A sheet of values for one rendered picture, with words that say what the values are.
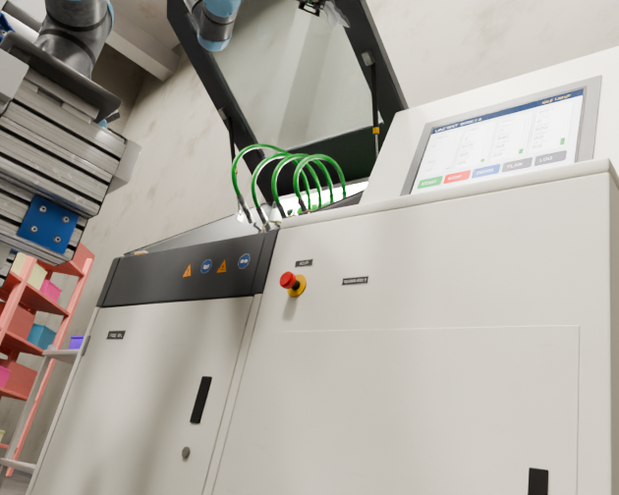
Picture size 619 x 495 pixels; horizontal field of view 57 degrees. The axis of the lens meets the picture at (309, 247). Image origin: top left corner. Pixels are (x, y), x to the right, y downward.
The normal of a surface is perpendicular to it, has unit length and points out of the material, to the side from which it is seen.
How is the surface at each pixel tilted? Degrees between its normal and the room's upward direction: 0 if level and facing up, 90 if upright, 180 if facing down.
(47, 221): 90
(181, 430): 90
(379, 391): 90
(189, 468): 90
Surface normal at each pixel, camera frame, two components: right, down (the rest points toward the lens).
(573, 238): -0.62, -0.43
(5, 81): 0.68, -0.16
